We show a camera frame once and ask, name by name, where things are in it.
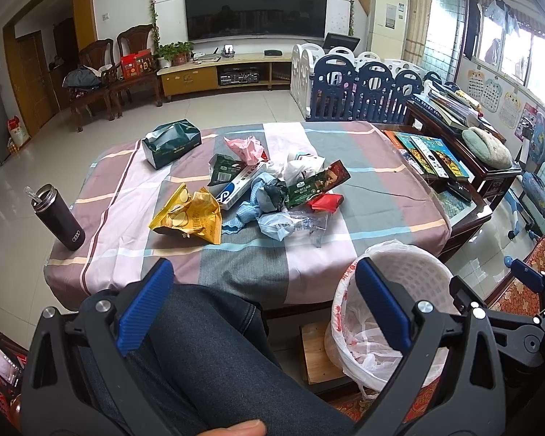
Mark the yellow chip bag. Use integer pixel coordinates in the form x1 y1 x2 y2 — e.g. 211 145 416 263
148 183 222 245

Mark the clear plastic wrapper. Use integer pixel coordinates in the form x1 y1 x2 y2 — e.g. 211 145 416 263
280 211 330 248

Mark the red snack wrapper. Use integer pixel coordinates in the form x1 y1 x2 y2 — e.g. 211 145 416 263
307 193 344 214

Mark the white toothpaste box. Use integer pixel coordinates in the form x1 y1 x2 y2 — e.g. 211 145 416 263
215 162 267 211

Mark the light blue wrapper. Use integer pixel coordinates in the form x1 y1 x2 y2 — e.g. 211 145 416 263
222 172 286 242

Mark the green coffee snack bag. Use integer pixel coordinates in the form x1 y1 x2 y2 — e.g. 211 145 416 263
285 161 350 209

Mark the small dark green packet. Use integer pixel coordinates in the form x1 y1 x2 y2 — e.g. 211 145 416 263
209 154 247 186

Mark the dark green bag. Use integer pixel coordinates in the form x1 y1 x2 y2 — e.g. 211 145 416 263
254 178 288 214

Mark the white tissue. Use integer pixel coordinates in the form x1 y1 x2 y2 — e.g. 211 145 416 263
265 153 325 186

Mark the pink plastic bag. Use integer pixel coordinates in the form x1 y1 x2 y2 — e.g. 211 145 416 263
224 136 269 165

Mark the white mesh trash basket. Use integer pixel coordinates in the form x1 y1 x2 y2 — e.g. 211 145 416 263
324 239 458 394

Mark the white printed trash bag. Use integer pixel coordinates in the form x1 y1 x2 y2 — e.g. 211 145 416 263
323 239 456 401

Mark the person's left hand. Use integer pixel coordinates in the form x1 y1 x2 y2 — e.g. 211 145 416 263
199 419 267 436

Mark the blue child's chair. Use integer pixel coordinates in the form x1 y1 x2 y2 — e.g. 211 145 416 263
504 112 545 240

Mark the person's leg in jeans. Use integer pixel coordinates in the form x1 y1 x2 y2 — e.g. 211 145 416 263
124 284 354 435

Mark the small wooden stool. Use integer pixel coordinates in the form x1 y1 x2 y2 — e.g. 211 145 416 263
300 320 344 386

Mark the dark wooden side table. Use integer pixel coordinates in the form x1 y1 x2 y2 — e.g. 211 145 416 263
375 104 522 262

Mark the green grey cushion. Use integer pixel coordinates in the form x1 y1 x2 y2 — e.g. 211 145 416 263
462 127 513 169

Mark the white remote control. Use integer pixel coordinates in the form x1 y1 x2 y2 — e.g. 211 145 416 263
411 136 450 179

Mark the plaid striped tablecloth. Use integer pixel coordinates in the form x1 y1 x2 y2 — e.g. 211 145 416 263
44 121 451 309

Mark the black insulated tumbler with straw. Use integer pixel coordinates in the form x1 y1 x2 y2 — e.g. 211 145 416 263
24 184 85 251

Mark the dark green tissue box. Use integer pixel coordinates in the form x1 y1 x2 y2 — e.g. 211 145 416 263
142 119 202 170

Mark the colourful children's book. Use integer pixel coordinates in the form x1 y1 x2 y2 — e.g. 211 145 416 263
395 132 469 181

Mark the stack of books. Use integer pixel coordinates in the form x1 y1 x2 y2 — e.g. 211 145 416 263
411 80 491 134

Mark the blue white baby fence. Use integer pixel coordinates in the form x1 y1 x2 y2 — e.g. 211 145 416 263
290 43 459 124

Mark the black bag on chair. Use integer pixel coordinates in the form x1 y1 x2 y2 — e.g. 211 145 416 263
62 65 102 90

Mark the red gift box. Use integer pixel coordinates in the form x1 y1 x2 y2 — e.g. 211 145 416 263
120 48 156 80

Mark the potted green plant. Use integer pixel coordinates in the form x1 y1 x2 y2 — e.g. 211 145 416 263
157 41 194 66

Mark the dark wooden chair left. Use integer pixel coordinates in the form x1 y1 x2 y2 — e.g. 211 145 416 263
62 39 117 132

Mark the dark wooden chair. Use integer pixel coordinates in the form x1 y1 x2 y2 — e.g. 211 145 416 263
111 25 163 107
62 39 117 132

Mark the wooden TV cabinet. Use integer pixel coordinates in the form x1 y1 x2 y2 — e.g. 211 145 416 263
157 53 291 100

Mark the dark wooden chair right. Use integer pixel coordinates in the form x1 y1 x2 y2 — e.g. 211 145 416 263
111 25 163 107

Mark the white standing air conditioner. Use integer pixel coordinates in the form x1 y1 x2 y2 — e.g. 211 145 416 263
367 0 409 60

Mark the large black television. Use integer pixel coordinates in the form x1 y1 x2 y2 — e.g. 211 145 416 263
185 0 327 40

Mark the beige curtain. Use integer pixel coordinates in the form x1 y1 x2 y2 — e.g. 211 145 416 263
404 0 432 65

